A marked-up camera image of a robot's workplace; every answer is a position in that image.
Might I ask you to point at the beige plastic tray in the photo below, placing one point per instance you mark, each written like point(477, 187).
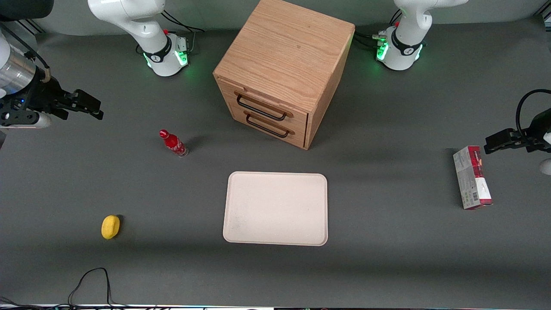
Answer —
point(275, 209)

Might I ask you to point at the white and red carton box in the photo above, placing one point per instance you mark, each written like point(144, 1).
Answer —
point(471, 178)

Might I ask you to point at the red soda bottle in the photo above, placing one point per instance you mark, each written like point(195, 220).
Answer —
point(174, 144)

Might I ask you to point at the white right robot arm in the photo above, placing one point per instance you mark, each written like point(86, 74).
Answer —
point(146, 26)

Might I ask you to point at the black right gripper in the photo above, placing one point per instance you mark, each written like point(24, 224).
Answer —
point(39, 95)

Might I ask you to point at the wooden drawer cabinet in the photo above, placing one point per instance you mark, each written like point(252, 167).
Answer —
point(292, 51)

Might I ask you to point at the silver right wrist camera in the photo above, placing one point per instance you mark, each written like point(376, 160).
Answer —
point(30, 122)

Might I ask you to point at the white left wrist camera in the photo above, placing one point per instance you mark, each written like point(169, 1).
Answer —
point(546, 166)

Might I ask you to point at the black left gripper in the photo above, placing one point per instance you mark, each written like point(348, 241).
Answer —
point(535, 132)

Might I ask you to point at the yellow lemon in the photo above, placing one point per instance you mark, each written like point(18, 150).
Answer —
point(110, 227)

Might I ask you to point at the wooden drawer front with recess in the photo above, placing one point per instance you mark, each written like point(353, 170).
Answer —
point(297, 137)
point(297, 115)

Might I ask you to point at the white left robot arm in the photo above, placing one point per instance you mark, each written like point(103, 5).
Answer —
point(402, 38)

